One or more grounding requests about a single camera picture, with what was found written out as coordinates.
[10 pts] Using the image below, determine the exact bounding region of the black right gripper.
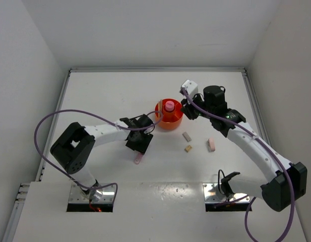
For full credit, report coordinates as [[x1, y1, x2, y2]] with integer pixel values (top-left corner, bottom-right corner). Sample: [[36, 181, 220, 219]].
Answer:
[[180, 91, 214, 120]]

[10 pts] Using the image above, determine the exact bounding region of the pink correction tape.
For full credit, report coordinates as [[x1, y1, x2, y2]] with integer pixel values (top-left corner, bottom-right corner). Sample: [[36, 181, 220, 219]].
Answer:
[[134, 153, 143, 165]]

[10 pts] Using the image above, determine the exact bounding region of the pink capped clear tube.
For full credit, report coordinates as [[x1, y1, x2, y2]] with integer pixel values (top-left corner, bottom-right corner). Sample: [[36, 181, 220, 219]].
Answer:
[[164, 100, 175, 112]]

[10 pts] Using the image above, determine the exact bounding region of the orange highlighter pen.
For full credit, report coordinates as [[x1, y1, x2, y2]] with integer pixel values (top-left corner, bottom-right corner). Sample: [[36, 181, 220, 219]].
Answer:
[[161, 99, 164, 117]]

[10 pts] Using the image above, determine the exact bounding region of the pale pink eraser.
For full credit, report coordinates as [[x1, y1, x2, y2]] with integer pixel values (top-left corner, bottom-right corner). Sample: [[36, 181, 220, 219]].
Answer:
[[208, 138, 216, 152]]

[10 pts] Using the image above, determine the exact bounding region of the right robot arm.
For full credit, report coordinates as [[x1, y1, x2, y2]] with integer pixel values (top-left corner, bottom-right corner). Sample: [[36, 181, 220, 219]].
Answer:
[[180, 81, 307, 212]]

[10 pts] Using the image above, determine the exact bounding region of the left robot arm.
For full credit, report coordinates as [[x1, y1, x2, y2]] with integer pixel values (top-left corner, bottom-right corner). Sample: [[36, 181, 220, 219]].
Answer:
[[50, 114, 154, 196]]

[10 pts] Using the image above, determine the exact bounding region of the orange round desk organizer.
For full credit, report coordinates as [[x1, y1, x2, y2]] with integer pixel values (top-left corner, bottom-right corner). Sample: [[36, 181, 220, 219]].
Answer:
[[154, 98, 183, 131]]

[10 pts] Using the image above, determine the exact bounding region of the grey eraser block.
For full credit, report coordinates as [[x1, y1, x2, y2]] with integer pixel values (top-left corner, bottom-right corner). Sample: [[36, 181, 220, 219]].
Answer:
[[182, 132, 192, 142]]

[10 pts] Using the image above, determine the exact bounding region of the cream pen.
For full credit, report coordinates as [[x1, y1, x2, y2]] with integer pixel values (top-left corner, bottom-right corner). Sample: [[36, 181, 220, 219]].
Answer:
[[157, 100, 162, 118]]

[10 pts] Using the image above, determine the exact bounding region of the small yellow eraser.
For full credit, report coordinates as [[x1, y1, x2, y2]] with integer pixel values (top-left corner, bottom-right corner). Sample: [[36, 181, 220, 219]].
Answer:
[[184, 145, 192, 153]]

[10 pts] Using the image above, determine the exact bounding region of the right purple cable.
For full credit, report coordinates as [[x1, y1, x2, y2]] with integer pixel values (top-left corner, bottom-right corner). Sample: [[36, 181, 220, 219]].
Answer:
[[181, 88, 296, 242]]

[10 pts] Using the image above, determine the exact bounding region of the purple cable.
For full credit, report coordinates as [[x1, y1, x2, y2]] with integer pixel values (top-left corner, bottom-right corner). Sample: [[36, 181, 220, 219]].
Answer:
[[181, 88, 296, 242], [34, 109, 164, 202]]

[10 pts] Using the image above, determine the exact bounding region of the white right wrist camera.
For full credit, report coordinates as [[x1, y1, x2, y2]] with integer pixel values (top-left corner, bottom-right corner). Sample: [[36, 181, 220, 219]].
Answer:
[[180, 80, 198, 98]]

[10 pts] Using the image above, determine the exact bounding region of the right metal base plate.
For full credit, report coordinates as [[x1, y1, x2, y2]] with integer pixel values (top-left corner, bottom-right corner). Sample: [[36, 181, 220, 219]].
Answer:
[[202, 183, 251, 205]]

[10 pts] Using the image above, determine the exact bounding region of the metal base plate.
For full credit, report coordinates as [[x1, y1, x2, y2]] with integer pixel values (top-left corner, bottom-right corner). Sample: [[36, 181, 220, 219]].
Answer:
[[202, 183, 251, 205], [68, 184, 117, 204]]

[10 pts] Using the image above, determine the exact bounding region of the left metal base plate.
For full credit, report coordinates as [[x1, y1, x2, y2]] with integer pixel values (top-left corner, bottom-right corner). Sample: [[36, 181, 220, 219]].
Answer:
[[68, 184, 117, 204]]

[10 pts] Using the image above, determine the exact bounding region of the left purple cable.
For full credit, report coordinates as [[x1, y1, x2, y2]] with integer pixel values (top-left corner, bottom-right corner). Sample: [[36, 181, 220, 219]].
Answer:
[[34, 109, 164, 202]]

